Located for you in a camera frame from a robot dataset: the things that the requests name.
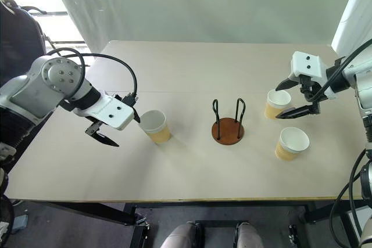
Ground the white side curtain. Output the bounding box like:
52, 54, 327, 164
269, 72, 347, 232
331, 0, 372, 57

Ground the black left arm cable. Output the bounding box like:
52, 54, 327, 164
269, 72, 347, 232
45, 48, 138, 107

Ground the black robot body cable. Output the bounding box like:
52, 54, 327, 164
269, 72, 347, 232
329, 148, 368, 248

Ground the dark fabric chair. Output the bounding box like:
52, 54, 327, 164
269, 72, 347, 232
0, 0, 49, 87

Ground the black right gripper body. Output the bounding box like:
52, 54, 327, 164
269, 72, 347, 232
296, 75, 322, 114

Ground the white backdrop curtain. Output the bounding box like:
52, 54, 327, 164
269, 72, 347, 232
45, 0, 364, 55

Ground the small blue block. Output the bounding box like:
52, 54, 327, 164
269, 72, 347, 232
13, 214, 29, 231

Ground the black metal table frame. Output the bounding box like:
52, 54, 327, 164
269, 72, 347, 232
27, 199, 372, 248

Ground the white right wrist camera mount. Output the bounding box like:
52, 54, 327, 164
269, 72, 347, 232
289, 51, 335, 99

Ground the grey rounded shape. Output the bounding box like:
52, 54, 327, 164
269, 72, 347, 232
160, 221, 205, 248
233, 221, 264, 248

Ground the smooth brown paper cup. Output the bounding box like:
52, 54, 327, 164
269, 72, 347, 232
263, 89, 292, 121
137, 110, 173, 145

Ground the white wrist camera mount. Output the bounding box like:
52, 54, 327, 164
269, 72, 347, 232
72, 90, 136, 131
289, 51, 335, 99

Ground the ribbed brown paper cup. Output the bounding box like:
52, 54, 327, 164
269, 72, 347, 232
274, 126, 311, 163

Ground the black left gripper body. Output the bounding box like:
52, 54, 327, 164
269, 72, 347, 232
84, 117, 103, 137

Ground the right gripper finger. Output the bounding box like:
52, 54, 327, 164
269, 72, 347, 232
274, 77, 301, 92
276, 105, 317, 120

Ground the wire cup holder wooden base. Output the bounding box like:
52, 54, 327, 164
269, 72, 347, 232
211, 97, 246, 146

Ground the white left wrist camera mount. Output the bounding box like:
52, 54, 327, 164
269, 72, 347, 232
72, 90, 136, 131

